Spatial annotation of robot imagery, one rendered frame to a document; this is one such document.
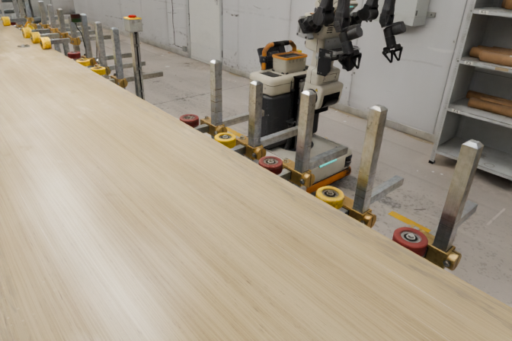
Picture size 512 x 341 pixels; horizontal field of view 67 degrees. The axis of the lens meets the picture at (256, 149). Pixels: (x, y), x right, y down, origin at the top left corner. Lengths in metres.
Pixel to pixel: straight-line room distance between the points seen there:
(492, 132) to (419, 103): 0.69
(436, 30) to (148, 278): 3.45
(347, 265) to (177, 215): 0.44
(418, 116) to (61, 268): 3.60
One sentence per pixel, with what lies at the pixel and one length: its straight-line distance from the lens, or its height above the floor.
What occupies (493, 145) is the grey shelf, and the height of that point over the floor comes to 0.16.
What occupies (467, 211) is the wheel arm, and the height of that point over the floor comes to 0.84.
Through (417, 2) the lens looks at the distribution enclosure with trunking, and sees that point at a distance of 3.73.
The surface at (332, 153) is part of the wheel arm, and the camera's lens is 1.51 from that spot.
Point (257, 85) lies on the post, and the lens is 1.40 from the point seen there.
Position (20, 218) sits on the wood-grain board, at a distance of 1.14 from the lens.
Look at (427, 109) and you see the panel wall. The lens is 4.03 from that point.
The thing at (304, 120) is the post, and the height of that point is 1.04.
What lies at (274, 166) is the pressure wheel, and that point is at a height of 0.91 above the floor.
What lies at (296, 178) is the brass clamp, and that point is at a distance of 1.34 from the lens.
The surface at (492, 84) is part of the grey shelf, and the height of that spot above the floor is 0.67.
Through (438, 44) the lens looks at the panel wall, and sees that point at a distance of 3.91.
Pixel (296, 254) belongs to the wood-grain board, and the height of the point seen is 0.90.
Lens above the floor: 1.49
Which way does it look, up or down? 26 degrees down
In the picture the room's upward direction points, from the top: 2 degrees clockwise
